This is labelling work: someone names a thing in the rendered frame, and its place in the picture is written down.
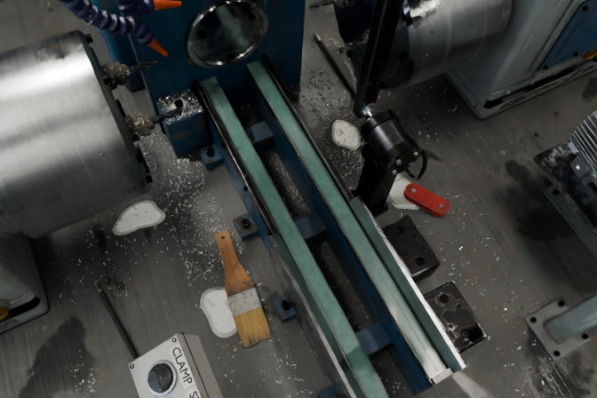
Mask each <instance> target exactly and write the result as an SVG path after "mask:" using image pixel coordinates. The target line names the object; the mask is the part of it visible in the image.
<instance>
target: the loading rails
mask: <svg viewBox="0 0 597 398"><path fill-rule="evenodd" d="M245 67H246V77H247V89H248V101H249V104H250V106H251V109H252V110H253V112H254V114H255V116H256V117H257V118H258V120H259V123H255V124H253V125H251V126H249V127H246V128H243V127H242V125H241V123H240V121H239V119H238V118H237V116H236V114H235V111H234V110H233V109H232V107H231V105H230V103H229V101H228V99H227V97H226V95H225V93H224V92H223V90H222V89H221V87H220V85H219V82H218V80H217V79H216V77H215V76H213V77H210V78H208V79H205V80H202V81H199V79H198V78H196V79H194V80H193V82H194V87H195V94H196V96H197V98H198V100H199V102H200V104H201V107H202V108H203V111H204V114H205V119H206V123H207V129H208V133H209V136H210V138H211V141H212V144H210V145H208V146H206V147H202V148H199V149H198V151H199V155H200V157H201V158H202V160H203V163H204V165H205V167H206V169H207V170H209V169H211V168H213V167H215V166H218V165H220V164H224V166H225V168H226V170H227V173H228V175H229V177H230V179H231V180H232V181H233V183H234V185H235V188H236V190H237V192H238V194H239V196H240V197H241V199H242V201H243V204H244V206H245V208H246V210H247V212H248V213H246V214H243V215H242V216H240V217H237V218H235V219H233V224H234V226H235V229H236V231H237V233H238V234H239V236H240V239H241V240H242V241H245V240H247V239H249V238H251V237H253V236H255V235H259V236H260V238H261V240H262V242H263V244H264V245H265V247H266V249H267V251H268V253H269V266H270V267H271V269H272V271H273V273H274V275H275V278H276V280H277V282H278V283H279V285H280V287H281V289H282V291H283V295H282V296H279V297H277V298H274V299H273V300H272V304H273V306H274V308H275V311H276V313H277V315H278V317H279V319H280V321H281V323H286V322H288V321H290V320H292V319H294V318H295V317H296V319H297V321H298V324H299V326H300V328H301V329H302V331H303V333H304V335H305V337H306V340H307V342H308V344H309V345H310V347H311V349H312V351H313V353H314V356H315V358H316V360H317V361H318V363H319V365H320V367H321V369H322V372H323V374H324V376H325V377H326V379H327V381H328V383H329V385H330V387H328V388H326V389H324V390H322V391H321V392H320V393H318V395H317V397H318V398H390V396H389V395H388V393H387V391H386V389H385V387H384V386H383V384H382V382H381V380H380V378H379V376H378V374H377V372H376V371H375V369H374V367H373V366H372V364H371V362H370V359H369V358H371V357H372V356H374V355H376V354H378V353H380V352H382V351H384V350H386V349H387V350H388V351H389V353H390V355H391V356H392V357H393V359H394V362H395V363H396V365H397V367H398V369H399V371H400V372H401V374H402V376H403V377H404V379H405V381H406V383H407V385H408V386H409V388H410V391H411V392H412V393H413V395H414V396H415V395H417V394H420V393H422V392H423V391H425V390H426V389H428V388H430V387H432V386H434V385H436V384H438V383H440V382H441V381H443V380H444V379H446V378H448V377H450V376H452V375H453V374H454V373H456V372H457V371H459V370H462V369H463V368H465V367H466V365H465V364H464V362H463V360H462V359H461V357H460V356H459V354H458V352H457V350H456V349H455V347H454V346H453V345H452V343H451V341H450V339H449V338H448V336H447V334H446V333H445V331H444V330H443V328H442V326H441V325H440V324H439V322H438V320H437V319H436V317H435V315H434V313H433V312H432V310H431V308H430V307H429V305H428V304H427V303H426V301H425V299H424V298H423V296H422V294H421V293H420V291H419V289H418V287H417V286H416V284H415V283H414V282H413V280H412V279H411V277H410V275H409V273H408V272H407V270H406V268H405V267H404V265H403V263H402V262H401V261H400V259H399V257H398V256H397V254H396V253H395V251H394V249H393V247H392V246H391V244H390V242H389V241H388V240H387V238H386V236H385V235H384V233H383V231H382V230H381V228H380V227H379V225H378V223H377V221H376V220H375V219H374V217H373V216H372V214H371V212H370V210H369V209H368V207H367V205H366V204H365V202H364V201H363V199H362V198H361V196H360V195H358V196H356V198H354V197H353V195H352V193H351V192H350V190H349V189H348V187H347V185H346V183H345V181H344V180H343V179H342V177H341V176H340V174H339V173H338V170H337V169H336V167H335V165H334V164H333V162H332V161H331V159H330V158H329V156H328V154H327V153H326V151H325V150H324V148H323V146H322V144H321V142H320V141H319V139H318V138H317V137H316V135H315V134H314V131H313V130H312V128H311V126H310V125H309V123H308V122H307V120H306V118H305V117H304V115H303V114H302V112H301V111H300V109H299V107H298V105H297V103H296V102H295V100H294V99H293V98H292V96H291V94H290V92H289V91H288V89H287V87H286V86H285V84H284V83H283V80H282V79H281V77H280V76H279V75H278V73H277V72H276V70H275V68H274V66H273V64H272V63H271V61H270V60H269V58H268V57H267V55H266V54H262V55H261V60H257V61H254V62H252V63H249V64H247V65H245ZM271 148H274V149H275V151H276V153H277V154H278V156H279V157H280V159H281V161H282V163H283V165H284V167H285V169H286V171H287V172H288V173H289V175H290V177H291V179H292V181H293V183H294V185H295V186H296V188H297V190H298V191H299V193H300V195H301V197H302V199H303V200H304V202H305V203H306V206H307V208H308V209H309V211H310V212H311V214H308V215H306V216H305V217H303V218H301V219H297V220H295V221H294V220H293V218H292V217H291V215H290V213H289V211H288V209H287V208H286V206H285V204H284V202H283V199H282V198H281V197H280V195H279V193H278V191H277V189H276V187H275V185H274V183H273V181H272V180H271V178H270V177H269V175H268V173H267V170H266V168H265V167H264V165H263V163H262V162H261V160H260V158H259V156H258V154H260V153H262V152H265V151H267V150H269V149H271ZM324 239H325V240H326V241H327V243H328V245H329V246H330V248H331V250H332V252H333V254H334V255H335V257H336V259H337V261H338V263H339V264H340V266H341V267H342V269H343V271H344V273H345V275H346V277H347V279H348V281H349V282H350V283H351V285H352V287H353V288H354V291H355V293H356V295H357V296H358V298H359V300H360V301H361V302H362V305H363V307H364V308H365V310H366V312H367V314H368V316H369V317H370V319H371V321H372V322H373V323H372V324H370V325H368V326H367V327H365V328H363V329H361V330H358V331H357V332H354V330H353V328H352V326H351V325H350V323H349V321H348V320H347V318H346V316H345V314H344V312H343V310H342V308H341V306H340V305H339V303H338V301H337V299H336V297H335V296H334V294H333V292H332V290H331V288H330V286H329V284H328V283H327V281H326V279H325V277H324V276H323V274H322V271H321V269H320V268H319V267H318V265H317V263H316V261H315V259H314V257H313V255H312V253H311V251H310V250H309V248H308V247H309V246H311V245H313V244H315V243H318V242H320V241H322V240H324Z"/></svg>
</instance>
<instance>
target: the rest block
mask: <svg viewBox="0 0 597 398"><path fill-rule="evenodd" d="M189 90H190V89H189ZM190 91H191V92H189V91H186V93H187V94H185V93H184V91H183V92H181V93H184V94H185V95H186V96H185V97H187V95H189V96H191V95H192V94H194V95H193V96H194V97H193V99H194V100H196V95H195V92H194V90H193V89H191V90H190ZM179 93H180V92H179ZM189 96H188V97H189ZM191 99H192V96H191ZM191 99H189V98H188V99H186V100H187V101H190V100H191ZM156 102H157V103H158V102H161V101H159V100H157V101H156ZM197 102H199V100H198V99H197ZM157 103H156V105H157V109H158V112H159V115H164V114H165V113H166V112H168V111H169V109H168V111H166V110H167V109H165V108H164V110H163V109H162V108H161V106H159V105H163V104H162V103H161V104H159V105H158V104H157ZM174 103H175V107H176V108H178V107H180V108H182V109H184V108H183V106H184V105H183V101H182V100H181V99H177V100H175V102H174ZM197 104H198V103H196V105H197ZM199 104H200V102H199ZM188 105H189V104H188ZM188 105H187V106H188ZM191 105H192V106H195V103H194V102H193V103H191V101H190V106H189V107H191ZM200 106H201V104H200ZM197 107H198V108H199V105H197ZM197 107H196V106H195V108H197ZM192 108H194V107H192ZM195 108H194V110H193V111H195ZM198 108H197V110H196V111H195V112H193V111H192V110H191V108H190V111H192V112H193V113H192V114H191V115H189V114H188V113H187V114H186V115H185V114H184V115H183V116H182V117H181V119H180V118H177V116H179V115H177V116H175V117H174V118H175V121H171V124H168V123H169V121H168V119H169V118H167V119H166V118H165V119H164V120H163V121H162V123H163V127H164V130H165V133H166V136H167V138H168V140H169V141H170V143H171V147H172V149H173V151H174V153H175V155H176V156H181V155H184V154H186V153H189V152H191V151H194V150H196V149H198V148H200V147H204V146H207V145H209V144H210V138H209V133H208V129H207V123H206V119H205V114H204V111H203V109H200V110H202V111H201V112H198ZM161 109H162V110H161ZM185 111H186V110H184V111H183V112H185ZM188 111H189V109H188ZM186 112H187V111H186ZM196 112H197V113H196ZM188 115H189V116H188ZM174 118H172V120H173V119H174ZM178 119H179V120H178ZM165 121H167V123H166V122H165Z"/></svg>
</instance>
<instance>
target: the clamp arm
mask: <svg viewBox="0 0 597 398"><path fill-rule="evenodd" d="M403 3H404V0H376V3H375V8H374V13H373V16H372V21H371V25H370V32H369V37H368V41H367V45H366V50H365V53H364V58H363V63H362V70H361V73H360V75H359V83H358V87H357V92H356V95H355V100H354V107H353V112H354V114H355V115H356V117H357V118H358V119H360V118H362V117H365V116H366V114H367V113H366V111H365V110H364V109H365V108H366V109H367V111H368V112H369V111H371V110H372V108H371V107H369V106H372V107H373V108H375V109H376V103H377V100H378V94H379V91H380V87H381V84H382V81H383V77H384V73H385V71H386V64H387V62H388V58H389V54H390V51H391V48H392V44H393V41H394V36H395V32H396V29H397V26H398V22H399V19H400V16H401V12H402V7H403ZM363 110H364V111H363Z"/></svg>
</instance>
